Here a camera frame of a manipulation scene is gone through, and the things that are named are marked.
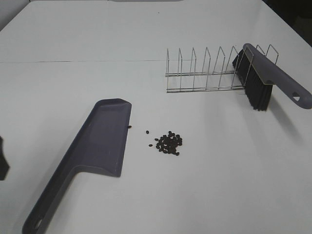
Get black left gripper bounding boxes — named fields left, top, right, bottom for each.
left=0, top=137, right=10, bottom=180

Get purple plastic dustpan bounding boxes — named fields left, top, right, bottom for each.
left=22, top=98, right=132, bottom=234

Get pile of coffee beans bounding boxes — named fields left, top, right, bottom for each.
left=154, top=131, right=183, bottom=156

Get purple hand brush black bristles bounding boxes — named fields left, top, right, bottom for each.
left=232, top=43, right=312, bottom=111

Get metal wire dish rack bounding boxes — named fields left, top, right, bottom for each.
left=165, top=44, right=280, bottom=94

